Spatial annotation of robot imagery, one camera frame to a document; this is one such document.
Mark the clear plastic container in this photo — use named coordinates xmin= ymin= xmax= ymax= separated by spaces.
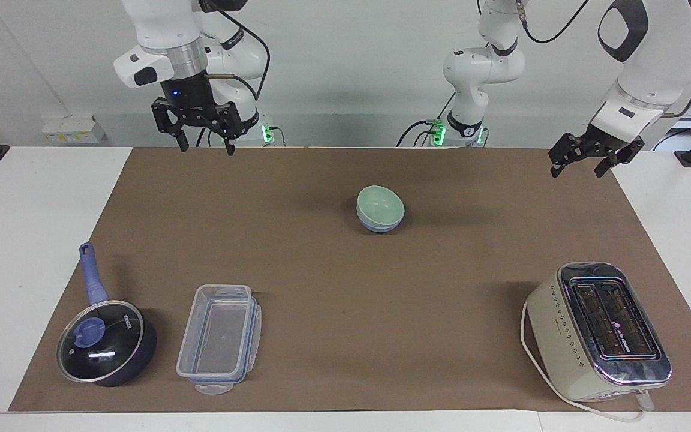
xmin=176 ymin=284 xmax=263 ymax=395

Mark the dark blue pot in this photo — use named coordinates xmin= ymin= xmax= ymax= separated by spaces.
xmin=56 ymin=242 xmax=158 ymax=388

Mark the white power cord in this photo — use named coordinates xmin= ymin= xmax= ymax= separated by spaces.
xmin=520 ymin=300 xmax=656 ymax=423

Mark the glass lid with blue knob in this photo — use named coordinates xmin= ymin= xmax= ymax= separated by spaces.
xmin=57 ymin=300 xmax=145 ymax=383

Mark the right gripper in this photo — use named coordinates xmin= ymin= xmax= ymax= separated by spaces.
xmin=151 ymin=69 xmax=244 ymax=157

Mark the cream toaster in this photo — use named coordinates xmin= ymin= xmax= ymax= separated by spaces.
xmin=525 ymin=261 xmax=674 ymax=403

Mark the white wall socket box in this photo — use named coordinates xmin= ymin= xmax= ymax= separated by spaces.
xmin=41 ymin=115 xmax=107 ymax=145

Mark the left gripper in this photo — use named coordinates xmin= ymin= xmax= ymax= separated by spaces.
xmin=548 ymin=126 xmax=645 ymax=179

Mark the green bowl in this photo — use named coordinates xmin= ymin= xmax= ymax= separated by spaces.
xmin=357 ymin=185 xmax=405 ymax=226

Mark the blue bowl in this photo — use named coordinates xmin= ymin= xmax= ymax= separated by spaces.
xmin=356 ymin=206 xmax=405 ymax=235

